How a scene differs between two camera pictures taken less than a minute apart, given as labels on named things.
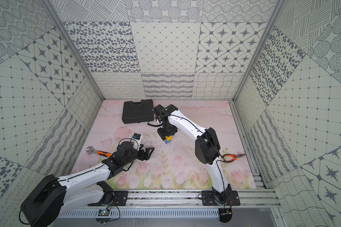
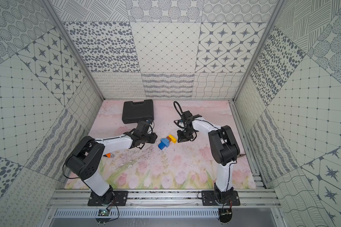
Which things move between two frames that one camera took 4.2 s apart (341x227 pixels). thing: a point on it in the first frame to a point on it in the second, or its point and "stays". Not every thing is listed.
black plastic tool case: [138, 112] stays
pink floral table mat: [175, 164] stays
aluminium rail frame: [268, 197] stays
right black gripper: [163, 135] to [181, 139]
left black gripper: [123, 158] to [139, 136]
